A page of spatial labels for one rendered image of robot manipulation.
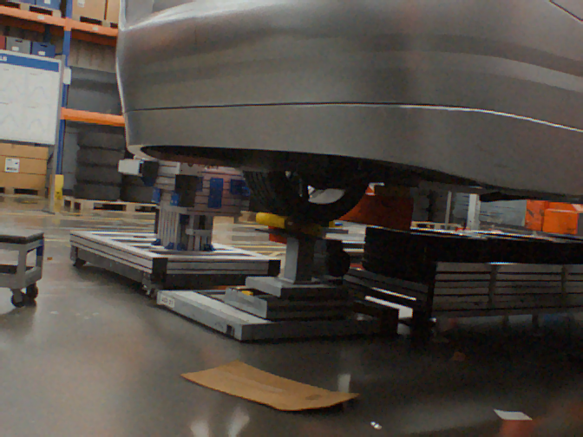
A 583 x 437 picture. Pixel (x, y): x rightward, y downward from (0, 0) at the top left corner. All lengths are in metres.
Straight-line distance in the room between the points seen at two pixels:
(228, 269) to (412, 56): 2.90
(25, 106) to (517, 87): 8.40
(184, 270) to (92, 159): 6.83
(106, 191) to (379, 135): 9.40
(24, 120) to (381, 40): 8.24
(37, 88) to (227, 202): 5.61
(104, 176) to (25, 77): 1.98
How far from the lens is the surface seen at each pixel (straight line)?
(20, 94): 9.75
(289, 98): 1.94
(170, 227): 4.66
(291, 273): 3.66
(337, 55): 1.79
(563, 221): 5.50
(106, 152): 11.01
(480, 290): 3.96
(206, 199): 4.43
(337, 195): 3.70
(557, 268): 4.44
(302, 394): 2.60
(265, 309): 3.42
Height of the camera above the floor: 0.72
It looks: 3 degrees down
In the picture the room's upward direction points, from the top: 6 degrees clockwise
